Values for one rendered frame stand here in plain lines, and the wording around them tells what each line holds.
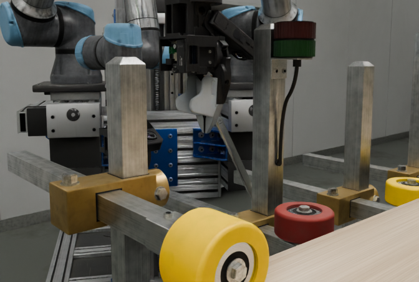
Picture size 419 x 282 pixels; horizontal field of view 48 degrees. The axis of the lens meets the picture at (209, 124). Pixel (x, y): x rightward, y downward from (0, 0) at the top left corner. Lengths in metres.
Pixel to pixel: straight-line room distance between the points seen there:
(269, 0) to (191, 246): 1.05
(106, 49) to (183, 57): 0.32
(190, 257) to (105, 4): 3.27
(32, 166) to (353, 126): 0.57
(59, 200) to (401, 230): 0.41
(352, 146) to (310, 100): 4.36
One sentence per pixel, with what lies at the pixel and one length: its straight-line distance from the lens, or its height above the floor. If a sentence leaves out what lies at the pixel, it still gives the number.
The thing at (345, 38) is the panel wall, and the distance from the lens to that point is 5.81.
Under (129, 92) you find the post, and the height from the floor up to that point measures 1.07.
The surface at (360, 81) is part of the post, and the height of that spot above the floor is 1.07.
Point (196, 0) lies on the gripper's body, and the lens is 0.71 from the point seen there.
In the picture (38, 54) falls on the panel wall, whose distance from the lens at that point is 3.34.
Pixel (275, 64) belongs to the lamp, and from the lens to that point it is 0.71.
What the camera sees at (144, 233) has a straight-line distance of 0.47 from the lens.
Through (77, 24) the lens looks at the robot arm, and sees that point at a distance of 1.42.
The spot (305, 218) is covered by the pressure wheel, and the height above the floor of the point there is 0.91.
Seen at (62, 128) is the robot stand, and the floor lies 0.93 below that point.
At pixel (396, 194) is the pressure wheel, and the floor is 0.89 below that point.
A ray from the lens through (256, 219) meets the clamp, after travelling 0.73.
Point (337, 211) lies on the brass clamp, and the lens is 0.89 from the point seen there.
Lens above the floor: 1.11
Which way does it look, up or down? 8 degrees down
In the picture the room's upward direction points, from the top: straight up
